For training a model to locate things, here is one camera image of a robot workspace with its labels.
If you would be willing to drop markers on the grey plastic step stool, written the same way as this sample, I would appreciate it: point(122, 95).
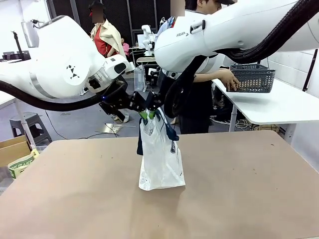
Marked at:
point(30, 124)

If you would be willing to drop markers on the clear plastic container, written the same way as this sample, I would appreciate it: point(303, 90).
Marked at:
point(139, 79)

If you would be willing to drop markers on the black tripod leg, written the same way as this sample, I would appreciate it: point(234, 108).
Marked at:
point(310, 69)

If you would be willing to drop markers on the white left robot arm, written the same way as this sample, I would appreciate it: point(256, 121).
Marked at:
point(49, 62)

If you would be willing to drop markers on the large white side table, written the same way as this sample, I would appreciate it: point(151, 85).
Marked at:
point(274, 104)

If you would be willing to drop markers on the green printed paper bag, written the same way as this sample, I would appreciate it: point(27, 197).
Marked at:
point(22, 164)

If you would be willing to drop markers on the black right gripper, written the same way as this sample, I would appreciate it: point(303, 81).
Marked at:
point(154, 100)

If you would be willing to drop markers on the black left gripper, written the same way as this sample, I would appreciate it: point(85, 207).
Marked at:
point(117, 103)

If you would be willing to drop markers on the seated person in pink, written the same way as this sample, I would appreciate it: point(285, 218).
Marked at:
point(125, 47)

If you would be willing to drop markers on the silver metal floor plate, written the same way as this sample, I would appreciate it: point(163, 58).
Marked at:
point(114, 127)

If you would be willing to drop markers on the person's left forearm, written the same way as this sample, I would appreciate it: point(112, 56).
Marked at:
point(209, 76)

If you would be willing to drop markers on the person in black shirt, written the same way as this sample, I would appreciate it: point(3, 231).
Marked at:
point(197, 104)

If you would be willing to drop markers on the woman in red and beige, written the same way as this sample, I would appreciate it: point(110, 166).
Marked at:
point(104, 42)

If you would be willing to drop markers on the small white side table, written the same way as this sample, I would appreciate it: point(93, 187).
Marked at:
point(6, 100)

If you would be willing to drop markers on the brown cardboard box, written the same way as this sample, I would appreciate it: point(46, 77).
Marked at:
point(12, 149)

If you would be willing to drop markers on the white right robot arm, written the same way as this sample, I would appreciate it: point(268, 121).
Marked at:
point(224, 32)

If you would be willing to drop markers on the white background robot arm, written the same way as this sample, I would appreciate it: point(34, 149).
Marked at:
point(147, 37)

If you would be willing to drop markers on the person's left hand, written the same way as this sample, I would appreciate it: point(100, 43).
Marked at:
point(230, 79)

